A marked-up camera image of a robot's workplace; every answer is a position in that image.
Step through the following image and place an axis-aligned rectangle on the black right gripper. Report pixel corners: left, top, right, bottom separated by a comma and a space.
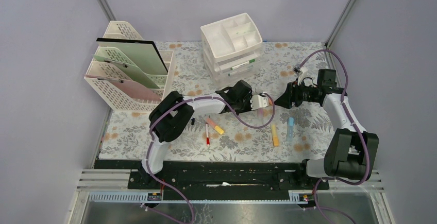
273, 78, 318, 109

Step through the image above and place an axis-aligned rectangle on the teal capped marker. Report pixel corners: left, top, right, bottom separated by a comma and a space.
227, 66, 254, 76

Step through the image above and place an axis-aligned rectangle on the white plastic drawer organizer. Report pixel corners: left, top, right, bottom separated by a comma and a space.
200, 13, 264, 88

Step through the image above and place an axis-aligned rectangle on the pink clipboard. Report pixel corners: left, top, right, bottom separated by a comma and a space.
85, 75, 161, 101

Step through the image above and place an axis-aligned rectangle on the green clipboard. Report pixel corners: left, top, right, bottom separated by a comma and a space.
93, 42, 168, 89

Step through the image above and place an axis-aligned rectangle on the white binder folder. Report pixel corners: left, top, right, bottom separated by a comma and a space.
96, 38, 168, 75

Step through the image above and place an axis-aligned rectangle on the green capped marker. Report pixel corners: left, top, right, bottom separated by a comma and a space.
230, 59, 256, 70

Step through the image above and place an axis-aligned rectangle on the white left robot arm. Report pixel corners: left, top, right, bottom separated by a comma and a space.
140, 80, 269, 188

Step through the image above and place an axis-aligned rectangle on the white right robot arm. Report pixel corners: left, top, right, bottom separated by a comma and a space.
274, 69, 379, 189

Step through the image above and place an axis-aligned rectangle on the blue highlighter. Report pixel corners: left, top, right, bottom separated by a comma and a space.
286, 117, 294, 143

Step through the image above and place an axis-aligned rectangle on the floral patterned table mat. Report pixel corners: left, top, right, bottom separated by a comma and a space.
98, 42, 335, 162

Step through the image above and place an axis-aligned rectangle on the pink yellow highlighter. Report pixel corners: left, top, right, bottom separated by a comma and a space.
206, 117, 224, 135

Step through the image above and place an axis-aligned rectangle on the yellow orange highlighter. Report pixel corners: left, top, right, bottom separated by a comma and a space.
270, 123, 279, 147

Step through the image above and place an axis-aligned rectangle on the red marker pen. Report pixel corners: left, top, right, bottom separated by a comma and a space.
205, 124, 210, 146

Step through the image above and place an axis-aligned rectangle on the white perforated file rack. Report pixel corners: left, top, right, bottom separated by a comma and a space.
84, 21, 176, 113

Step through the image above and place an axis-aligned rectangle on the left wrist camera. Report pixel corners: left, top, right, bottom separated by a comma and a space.
250, 94, 270, 110

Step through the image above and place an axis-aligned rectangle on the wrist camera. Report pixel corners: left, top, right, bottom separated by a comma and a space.
250, 94, 270, 110
293, 65, 308, 85

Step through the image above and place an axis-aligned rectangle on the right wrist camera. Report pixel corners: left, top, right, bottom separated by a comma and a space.
293, 65, 308, 85

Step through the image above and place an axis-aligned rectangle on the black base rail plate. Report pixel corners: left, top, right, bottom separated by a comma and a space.
124, 161, 317, 201

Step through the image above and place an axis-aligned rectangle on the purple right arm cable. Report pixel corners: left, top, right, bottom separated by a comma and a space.
297, 49, 371, 224

